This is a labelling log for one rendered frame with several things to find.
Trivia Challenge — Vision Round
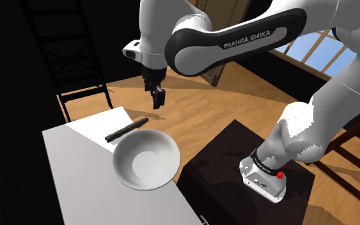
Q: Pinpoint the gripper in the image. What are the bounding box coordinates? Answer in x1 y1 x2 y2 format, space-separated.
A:
141 65 168 110

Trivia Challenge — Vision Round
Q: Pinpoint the black pen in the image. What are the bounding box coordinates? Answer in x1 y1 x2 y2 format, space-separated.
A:
104 117 150 143

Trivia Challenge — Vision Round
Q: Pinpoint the white bowl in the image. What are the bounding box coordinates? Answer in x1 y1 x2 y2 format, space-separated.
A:
112 128 182 192

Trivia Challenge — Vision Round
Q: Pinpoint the black ladder shelf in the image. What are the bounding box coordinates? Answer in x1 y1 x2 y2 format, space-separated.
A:
20 0 114 123

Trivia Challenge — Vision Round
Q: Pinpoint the wooden door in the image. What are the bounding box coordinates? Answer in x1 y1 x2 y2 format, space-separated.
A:
188 0 252 88

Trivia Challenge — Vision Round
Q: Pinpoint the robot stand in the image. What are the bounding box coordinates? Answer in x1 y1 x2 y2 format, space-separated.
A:
176 119 316 225

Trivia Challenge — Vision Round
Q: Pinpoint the wooden framed window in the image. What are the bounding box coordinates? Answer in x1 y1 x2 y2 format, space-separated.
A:
268 28 359 82

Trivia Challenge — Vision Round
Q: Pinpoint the dark wooden chair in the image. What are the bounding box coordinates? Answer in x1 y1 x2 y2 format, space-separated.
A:
304 109 360 216

